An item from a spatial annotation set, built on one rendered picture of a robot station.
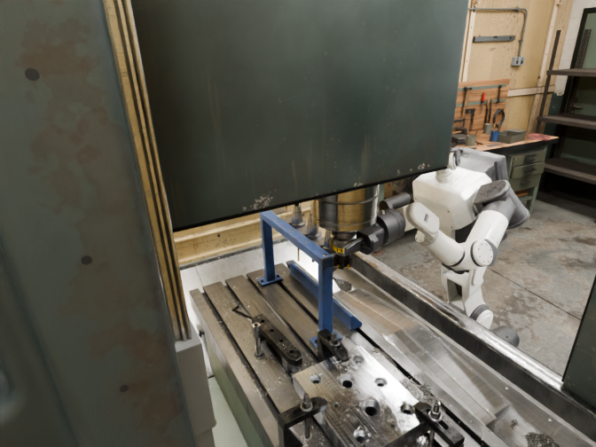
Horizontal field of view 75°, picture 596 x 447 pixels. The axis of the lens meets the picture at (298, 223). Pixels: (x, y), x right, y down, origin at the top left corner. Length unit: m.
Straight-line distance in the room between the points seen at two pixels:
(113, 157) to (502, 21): 4.99
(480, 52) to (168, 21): 4.57
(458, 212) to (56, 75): 1.34
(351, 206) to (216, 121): 0.37
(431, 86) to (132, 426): 0.75
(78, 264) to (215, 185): 0.30
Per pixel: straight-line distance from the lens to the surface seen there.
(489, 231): 1.34
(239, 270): 1.97
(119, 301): 0.42
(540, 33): 5.69
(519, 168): 4.58
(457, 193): 1.49
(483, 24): 5.01
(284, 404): 1.20
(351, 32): 0.72
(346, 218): 0.86
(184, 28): 0.60
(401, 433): 1.05
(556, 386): 1.57
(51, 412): 0.54
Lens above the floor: 1.80
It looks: 24 degrees down
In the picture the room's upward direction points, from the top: 2 degrees counter-clockwise
